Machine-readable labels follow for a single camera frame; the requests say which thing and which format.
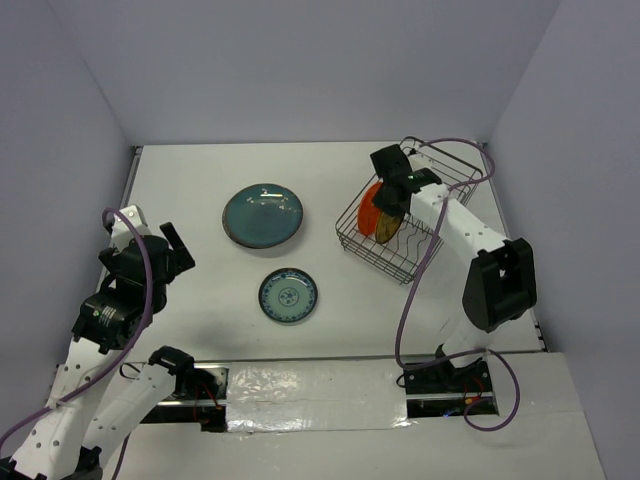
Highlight brown speckled plate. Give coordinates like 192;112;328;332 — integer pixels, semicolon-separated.
374;212;403;244

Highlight orange translucent plate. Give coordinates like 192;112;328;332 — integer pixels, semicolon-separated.
357;182;383;236

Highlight dark teal glazed plate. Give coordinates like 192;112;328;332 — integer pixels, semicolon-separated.
222;183;304;249

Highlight small blue patterned plate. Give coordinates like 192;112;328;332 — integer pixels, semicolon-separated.
258;268;319;325

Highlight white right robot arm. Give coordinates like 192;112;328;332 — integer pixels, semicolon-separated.
370;144;537;391

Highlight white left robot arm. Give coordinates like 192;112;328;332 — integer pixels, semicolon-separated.
1;223;196;479

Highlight silver foil tape sheet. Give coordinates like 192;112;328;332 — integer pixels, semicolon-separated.
226;359;411;433

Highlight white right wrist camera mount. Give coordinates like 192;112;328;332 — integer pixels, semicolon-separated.
402;146;439;173

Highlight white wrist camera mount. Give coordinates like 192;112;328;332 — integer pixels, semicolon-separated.
104;204;151;250
402;146;439;173

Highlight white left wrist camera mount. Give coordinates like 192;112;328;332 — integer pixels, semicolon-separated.
104;204;151;250

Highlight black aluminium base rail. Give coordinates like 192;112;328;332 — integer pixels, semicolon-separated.
144;363;497;433

